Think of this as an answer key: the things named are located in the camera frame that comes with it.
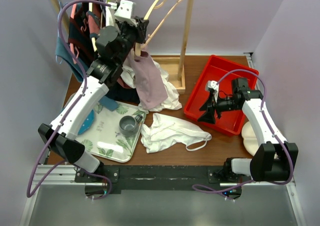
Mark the white tank top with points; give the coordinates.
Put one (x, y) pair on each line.
(166, 131)

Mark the wooden hanger under mauve top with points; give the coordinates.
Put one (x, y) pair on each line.
(137, 49)

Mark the mauve tank top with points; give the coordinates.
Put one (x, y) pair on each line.
(148, 81)

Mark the wooden clothes rack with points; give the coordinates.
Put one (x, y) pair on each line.
(174, 64)

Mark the pink hanger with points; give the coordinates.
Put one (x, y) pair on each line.
(78, 38)

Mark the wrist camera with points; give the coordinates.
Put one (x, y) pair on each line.
(212, 86)
(125, 9)

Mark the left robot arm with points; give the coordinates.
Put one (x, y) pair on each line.
(113, 44)

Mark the blue polka dot plate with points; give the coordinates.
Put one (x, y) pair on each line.
(87, 123)

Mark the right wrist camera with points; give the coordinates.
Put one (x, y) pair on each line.
(212, 86)

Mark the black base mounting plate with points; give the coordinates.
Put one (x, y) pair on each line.
(155, 178)

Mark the light blue wire hanger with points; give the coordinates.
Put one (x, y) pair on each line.
(61, 54)

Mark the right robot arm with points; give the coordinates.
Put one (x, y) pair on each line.
(275, 158)

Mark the cream divided plate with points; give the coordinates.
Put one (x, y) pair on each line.
(250, 141)

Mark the floral serving tray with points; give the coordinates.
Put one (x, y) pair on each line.
(104, 139)

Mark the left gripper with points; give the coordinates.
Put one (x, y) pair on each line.
(140, 29)

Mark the white hanging garment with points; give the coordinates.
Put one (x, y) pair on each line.
(125, 90)

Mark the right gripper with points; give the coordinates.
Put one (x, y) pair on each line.
(208, 116)

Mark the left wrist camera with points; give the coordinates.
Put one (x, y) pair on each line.
(125, 9)

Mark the cream plastic hanger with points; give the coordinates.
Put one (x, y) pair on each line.
(95, 20)

